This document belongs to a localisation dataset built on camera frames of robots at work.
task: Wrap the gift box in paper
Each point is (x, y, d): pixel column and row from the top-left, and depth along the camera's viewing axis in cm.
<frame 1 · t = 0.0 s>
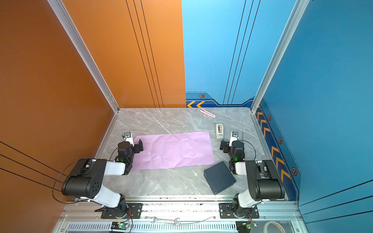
left hand: (132, 139, 94), fingers open
right hand: (229, 140, 94), fingers open
pink wrapping paper sheet: (175, 149, 98), on the table
dark navy gift box: (216, 175, 83), point 4 cm above the table
white tape dispenser: (219, 131, 104), point 3 cm above the table
pink scissors: (207, 113, 119), on the table

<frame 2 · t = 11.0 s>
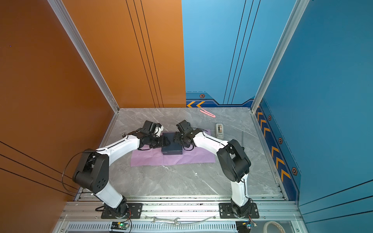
left hand: (168, 142, 91), fingers open
right hand: (173, 141, 92), fingers open
dark navy gift box: (173, 148, 92), point 6 cm above the table
the other named things where they were.

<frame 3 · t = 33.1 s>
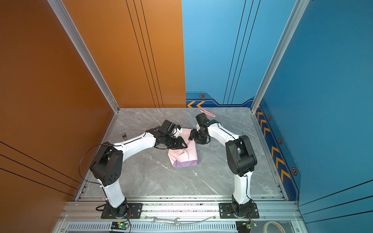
left hand: (186, 146, 87), fingers open
right hand: (190, 140, 94), fingers open
pink wrapping paper sheet: (186, 157, 84), point 10 cm above the table
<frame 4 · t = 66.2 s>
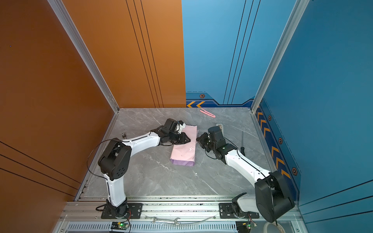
left hand: (190, 139, 91), fingers closed
right hand: (193, 138, 84), fingers closed
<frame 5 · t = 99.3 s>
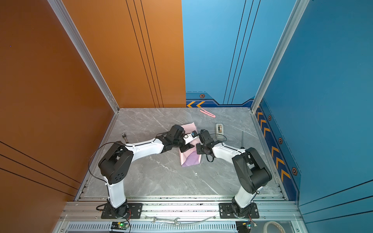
left hand: (192, 141, 92), fingers open
right hand: (198, 148, 95), fingers closed
pink wrapping paper sheet: (191, 157, 93), point 2 cm above the table
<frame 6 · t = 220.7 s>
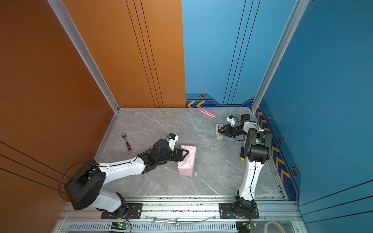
left hand: (184, 150, 84), fingers open
right hand: (219, 131, 101), fingers open
pink wrapping paper sheet: (187, 166, 77), point 13 cm above the table
